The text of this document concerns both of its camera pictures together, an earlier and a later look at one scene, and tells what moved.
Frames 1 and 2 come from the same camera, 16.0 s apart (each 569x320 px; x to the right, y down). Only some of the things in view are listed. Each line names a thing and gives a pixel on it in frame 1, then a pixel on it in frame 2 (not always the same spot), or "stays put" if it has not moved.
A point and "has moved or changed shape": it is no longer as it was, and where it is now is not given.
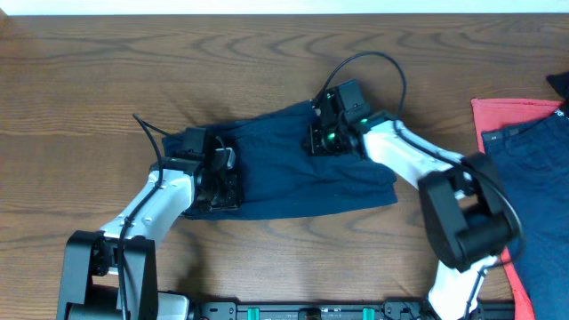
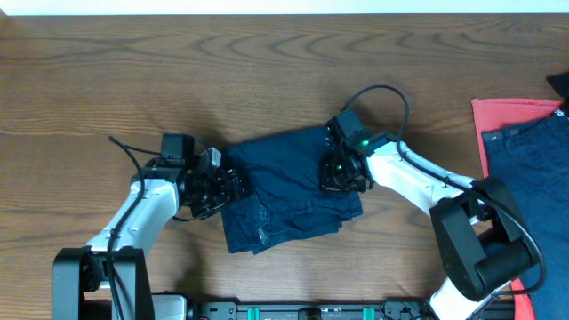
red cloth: x=491 y=114 stays put
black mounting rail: x=387 y=310 stays put
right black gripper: x=314 y=148 to x=327 y=182
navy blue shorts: x=278 y=171 has moved or changed shape
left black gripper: x=228 y=190 stays put
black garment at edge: x=560 y=83 stays put
